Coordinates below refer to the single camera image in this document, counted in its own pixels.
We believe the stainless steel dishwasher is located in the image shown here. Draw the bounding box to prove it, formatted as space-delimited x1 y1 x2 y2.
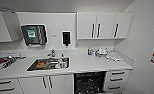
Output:
73 70 108 94

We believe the stack of white bowls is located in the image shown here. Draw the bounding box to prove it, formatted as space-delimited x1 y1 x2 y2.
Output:
95 47 109 58

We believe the black soap dispenser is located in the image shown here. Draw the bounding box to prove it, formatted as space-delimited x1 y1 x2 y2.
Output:
61 30 72 48

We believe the white cup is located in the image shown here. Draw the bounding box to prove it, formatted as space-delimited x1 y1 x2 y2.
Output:
58 57 68 68

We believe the chrome faucet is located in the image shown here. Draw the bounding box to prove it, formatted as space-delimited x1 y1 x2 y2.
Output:
47 48 57 58

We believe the steel sink basin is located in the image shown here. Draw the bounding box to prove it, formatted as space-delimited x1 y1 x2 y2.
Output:
26 57 71 72

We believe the white dish cloth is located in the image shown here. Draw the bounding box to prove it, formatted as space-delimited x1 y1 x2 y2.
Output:
105 51 124 63

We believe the orange item in sink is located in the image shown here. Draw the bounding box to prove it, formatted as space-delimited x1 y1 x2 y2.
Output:
37 60 50 69

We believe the grey paper towel dispenser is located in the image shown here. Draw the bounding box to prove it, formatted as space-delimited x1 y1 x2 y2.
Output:
20 23 48 48

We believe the narrow white drawer unit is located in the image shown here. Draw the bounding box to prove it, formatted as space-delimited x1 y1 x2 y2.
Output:
104 68 131 94

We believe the wide white drawer unit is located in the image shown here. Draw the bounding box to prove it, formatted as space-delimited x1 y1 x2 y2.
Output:
0 78 25 94

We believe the three-door white wall cabinet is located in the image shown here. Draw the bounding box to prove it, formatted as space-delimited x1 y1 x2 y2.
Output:
76 11 134 41

